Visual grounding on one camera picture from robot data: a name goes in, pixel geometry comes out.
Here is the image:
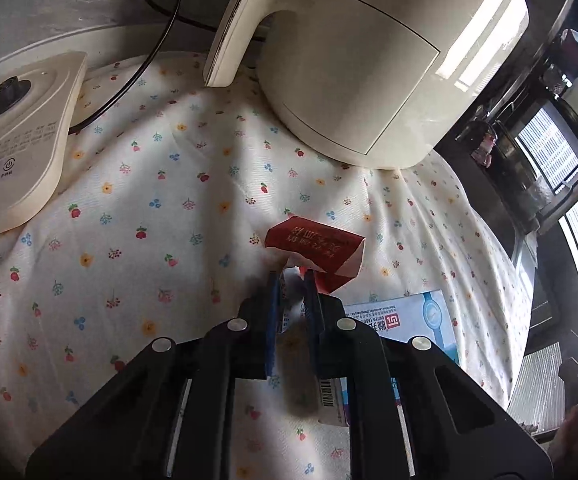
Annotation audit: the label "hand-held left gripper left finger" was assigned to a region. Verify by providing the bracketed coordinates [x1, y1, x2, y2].
[26, 271, 282, 480]

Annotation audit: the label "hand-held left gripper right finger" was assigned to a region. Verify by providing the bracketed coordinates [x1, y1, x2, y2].
[303, 270, 554, 480]

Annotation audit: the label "red paper carton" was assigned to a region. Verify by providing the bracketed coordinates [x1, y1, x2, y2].
[263, 214, 368, 295]

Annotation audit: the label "window blind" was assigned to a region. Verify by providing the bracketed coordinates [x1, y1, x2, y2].
[508, 344, 572, 433]

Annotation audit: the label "blue white carton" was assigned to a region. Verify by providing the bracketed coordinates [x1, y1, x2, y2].
[318, 289, 462, 427]

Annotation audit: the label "floral print cloth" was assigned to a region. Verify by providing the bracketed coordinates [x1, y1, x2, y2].
[0, 50, 532, 480]

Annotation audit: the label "black dish rack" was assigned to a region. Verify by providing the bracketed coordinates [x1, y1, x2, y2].
[449, 30, 578, 233]

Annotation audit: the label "small pink bottle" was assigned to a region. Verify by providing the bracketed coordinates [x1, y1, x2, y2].
[476, 127, 500, 167]

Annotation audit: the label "white electric kettle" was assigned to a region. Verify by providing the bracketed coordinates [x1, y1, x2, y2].
[203, 0, 530, 171]

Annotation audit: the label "cream kettle base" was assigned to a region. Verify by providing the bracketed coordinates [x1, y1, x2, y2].
[0, 51, 89, 247]

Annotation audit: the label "black power cable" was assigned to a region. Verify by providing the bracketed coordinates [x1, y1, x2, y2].
[66, 0, 220, 136]

